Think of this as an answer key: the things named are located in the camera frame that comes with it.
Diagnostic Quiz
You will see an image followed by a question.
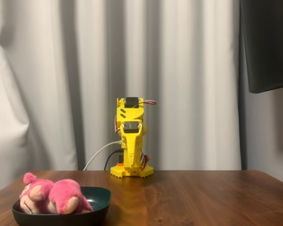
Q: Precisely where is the yellow gripper black servo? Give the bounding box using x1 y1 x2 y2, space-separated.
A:
119 120 147 169

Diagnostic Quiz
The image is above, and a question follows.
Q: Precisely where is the pink plush strawberry bear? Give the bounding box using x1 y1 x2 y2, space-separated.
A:
19 172 94 215

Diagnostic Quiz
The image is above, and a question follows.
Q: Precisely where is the yellow robot base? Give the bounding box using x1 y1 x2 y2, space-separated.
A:
110 141 154 179

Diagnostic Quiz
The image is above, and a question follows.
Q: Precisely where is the dark teal square plate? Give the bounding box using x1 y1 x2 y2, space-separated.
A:
11 186 112 226

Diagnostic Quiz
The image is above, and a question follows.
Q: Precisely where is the light grey curtain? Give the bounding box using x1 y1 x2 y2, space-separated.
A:
0 0 248 196

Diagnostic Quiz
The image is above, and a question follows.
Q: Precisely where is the dark hanging fabric panel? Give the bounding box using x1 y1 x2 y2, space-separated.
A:
239 0 283 94

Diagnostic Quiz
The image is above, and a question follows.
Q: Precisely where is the white power cable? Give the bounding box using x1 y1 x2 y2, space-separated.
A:
83 140 123 171

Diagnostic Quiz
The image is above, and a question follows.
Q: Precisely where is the red white servo cable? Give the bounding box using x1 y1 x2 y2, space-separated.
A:
114 114 121 134
138 100 157 107

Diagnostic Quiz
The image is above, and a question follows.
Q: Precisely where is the black power cable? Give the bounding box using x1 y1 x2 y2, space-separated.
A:
103 148 123 171

